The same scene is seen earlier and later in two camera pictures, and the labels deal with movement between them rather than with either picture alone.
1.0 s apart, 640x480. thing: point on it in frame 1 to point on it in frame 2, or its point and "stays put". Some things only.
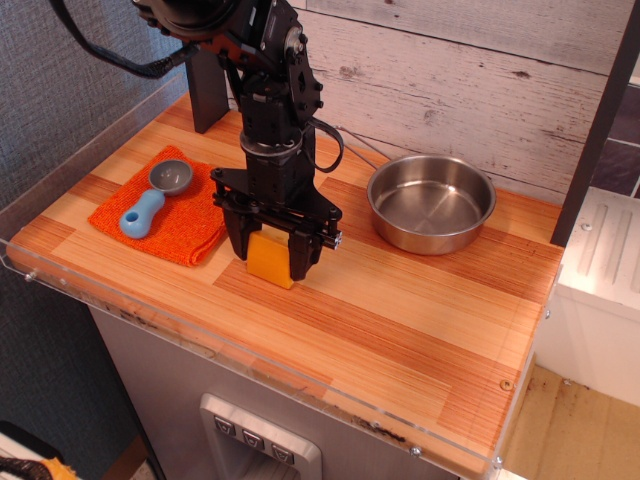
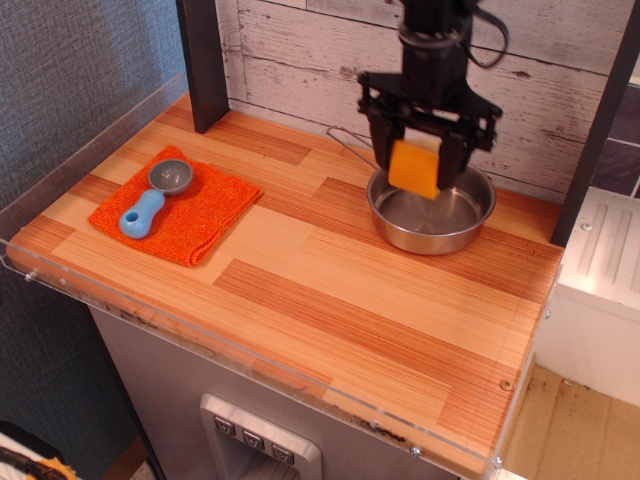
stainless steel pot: x=430 y=204 stays put
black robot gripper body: x=279 y=183 to x=434 y=84
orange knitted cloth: x=190 y=225 stays put
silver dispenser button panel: x=245 y=446 stays put
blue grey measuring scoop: x=167 y=177 stays put
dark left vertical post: x=208 y=90 stays put
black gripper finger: x=305 y=250 to x=455 y=152
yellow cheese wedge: x=269 y=254 to x=414 y=170
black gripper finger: x=240 y=226 to x=385 y=131
